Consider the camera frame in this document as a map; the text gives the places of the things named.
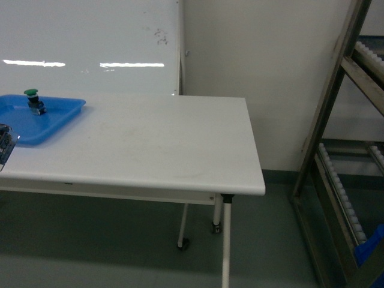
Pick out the metal roller rack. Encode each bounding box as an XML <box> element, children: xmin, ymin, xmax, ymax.
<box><xmin>292</xmin><ymin>1</ymin><xmax>383</xmax><ymax>287</ymax></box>

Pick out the green push button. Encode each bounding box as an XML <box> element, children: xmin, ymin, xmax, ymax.
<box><xmin>24</xmin><ymin>88</ymin><xmax>47</xmax><ymax>116</ymax></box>

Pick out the blue plastic tray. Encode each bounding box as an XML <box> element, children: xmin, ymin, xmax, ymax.
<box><xmin>1</xmin><ymin>94</ymin><xmax>86</xmax><ymax>146</ymax></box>

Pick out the white whiteboard panel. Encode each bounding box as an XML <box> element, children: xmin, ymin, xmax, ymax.
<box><xmin>1</xmin><ymin>1</ymin><xmax>181</xmax><ymax>96</ymax></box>

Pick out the blue plastic crate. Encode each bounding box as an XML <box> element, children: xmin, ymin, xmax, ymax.
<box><xmin>355</xmin><ymin>224</ymin><xmax>384</xmax><ymax>267</ymax></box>

